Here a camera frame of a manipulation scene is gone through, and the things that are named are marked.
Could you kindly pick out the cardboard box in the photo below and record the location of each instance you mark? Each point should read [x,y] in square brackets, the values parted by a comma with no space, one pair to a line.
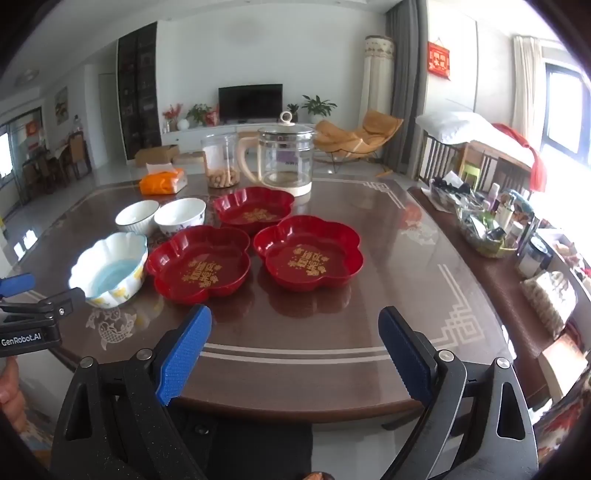
[154,154]

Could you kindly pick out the framed wall painting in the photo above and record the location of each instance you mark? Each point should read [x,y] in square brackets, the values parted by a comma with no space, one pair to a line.
[61,105]

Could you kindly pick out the red flower vase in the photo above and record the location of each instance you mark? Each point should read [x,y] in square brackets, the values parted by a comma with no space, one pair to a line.
[171,113]

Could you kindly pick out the black television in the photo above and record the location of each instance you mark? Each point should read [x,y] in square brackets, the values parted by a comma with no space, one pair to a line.
[249,102]

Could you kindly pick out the red wall hanging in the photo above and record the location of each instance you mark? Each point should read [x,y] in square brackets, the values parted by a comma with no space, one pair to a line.
[438,60]

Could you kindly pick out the red door decoration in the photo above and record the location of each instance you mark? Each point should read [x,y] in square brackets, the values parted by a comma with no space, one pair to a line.
[32,128]

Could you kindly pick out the red flower-shaped plate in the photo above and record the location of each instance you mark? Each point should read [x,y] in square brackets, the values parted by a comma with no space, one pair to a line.
[251,207]
[198,258]
[304,251]

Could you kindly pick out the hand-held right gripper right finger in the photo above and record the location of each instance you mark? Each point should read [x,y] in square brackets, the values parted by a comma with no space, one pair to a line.
[406,355]

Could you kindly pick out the covered standing air conditioner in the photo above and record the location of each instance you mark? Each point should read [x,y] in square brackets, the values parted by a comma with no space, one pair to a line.
[376,78]

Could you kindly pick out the dark display cabinet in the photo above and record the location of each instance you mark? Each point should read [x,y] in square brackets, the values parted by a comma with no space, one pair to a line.
[138,92]

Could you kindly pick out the white bowl blue floral print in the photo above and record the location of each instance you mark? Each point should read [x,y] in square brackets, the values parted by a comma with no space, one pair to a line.
[180,214]

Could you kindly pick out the red gift box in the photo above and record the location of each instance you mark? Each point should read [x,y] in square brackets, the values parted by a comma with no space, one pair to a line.
[211,116]

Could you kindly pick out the wooden side table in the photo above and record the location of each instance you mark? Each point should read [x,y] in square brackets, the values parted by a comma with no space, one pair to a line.
[498,286]

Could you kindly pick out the small potted plant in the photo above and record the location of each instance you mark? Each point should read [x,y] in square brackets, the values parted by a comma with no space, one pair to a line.
[292,113]

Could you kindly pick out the white ribbed bowl black rim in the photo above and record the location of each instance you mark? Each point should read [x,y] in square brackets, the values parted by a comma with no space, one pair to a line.
[136,214]

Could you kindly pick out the large green potted plant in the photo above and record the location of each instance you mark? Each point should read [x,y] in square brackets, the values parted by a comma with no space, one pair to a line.
[318,107]

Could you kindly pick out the clear plastic snack jar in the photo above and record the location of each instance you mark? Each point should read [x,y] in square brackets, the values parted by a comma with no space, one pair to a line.
[220,157]

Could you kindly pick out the white pillow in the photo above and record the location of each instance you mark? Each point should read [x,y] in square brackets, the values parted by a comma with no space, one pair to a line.
[452,124]

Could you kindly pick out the basket of cosmetic bottles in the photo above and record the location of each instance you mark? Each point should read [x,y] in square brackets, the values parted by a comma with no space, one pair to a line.
[494,221]

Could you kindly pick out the orange lounge chair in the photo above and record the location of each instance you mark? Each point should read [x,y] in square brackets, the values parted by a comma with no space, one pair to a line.
[364,136]

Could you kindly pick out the orange tissue pack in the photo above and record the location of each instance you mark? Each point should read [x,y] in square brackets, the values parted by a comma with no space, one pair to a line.
[159,182]

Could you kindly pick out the person's left hand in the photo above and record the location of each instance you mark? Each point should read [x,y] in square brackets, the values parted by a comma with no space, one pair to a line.
[9,392]

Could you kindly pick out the white jar black lid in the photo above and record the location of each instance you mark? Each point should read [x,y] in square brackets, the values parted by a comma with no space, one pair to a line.
[532,258]

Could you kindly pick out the red cloth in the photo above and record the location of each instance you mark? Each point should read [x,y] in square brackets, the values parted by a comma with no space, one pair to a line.
[535,166]

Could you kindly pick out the dark wooden slatted chair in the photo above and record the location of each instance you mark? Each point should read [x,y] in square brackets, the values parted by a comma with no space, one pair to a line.
[434,157]

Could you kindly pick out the patterned snack packet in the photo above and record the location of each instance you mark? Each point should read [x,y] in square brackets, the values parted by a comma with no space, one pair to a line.
[547,297]

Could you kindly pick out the white curtain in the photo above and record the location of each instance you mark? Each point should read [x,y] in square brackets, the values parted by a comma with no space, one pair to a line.
[526,87]

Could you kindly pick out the grey curtain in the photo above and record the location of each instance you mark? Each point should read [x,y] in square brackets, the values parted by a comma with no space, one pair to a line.
[406,69]

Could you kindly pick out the scalloped blue white bowl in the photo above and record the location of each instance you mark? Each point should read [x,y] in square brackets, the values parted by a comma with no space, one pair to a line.
[111,277]

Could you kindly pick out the green stool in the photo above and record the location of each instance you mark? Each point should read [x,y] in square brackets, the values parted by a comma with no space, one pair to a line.
[471,174]

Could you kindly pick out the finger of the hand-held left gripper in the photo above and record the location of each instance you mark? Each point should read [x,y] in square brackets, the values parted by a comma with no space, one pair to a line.
[64,299]
[16,284]

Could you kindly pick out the black patterned box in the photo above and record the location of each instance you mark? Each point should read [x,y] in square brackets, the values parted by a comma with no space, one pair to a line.
[445,190]

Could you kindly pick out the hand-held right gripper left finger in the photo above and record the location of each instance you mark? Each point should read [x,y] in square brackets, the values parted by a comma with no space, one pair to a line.
[184,355]

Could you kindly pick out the floral printed cloth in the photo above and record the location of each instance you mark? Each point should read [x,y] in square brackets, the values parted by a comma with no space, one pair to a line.
[565,424]

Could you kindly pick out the wooden dining chair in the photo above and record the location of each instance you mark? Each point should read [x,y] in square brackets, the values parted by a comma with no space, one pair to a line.
[78,152]

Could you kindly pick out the white television cabinet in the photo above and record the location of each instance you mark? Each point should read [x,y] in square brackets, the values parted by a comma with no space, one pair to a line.
[198,136]

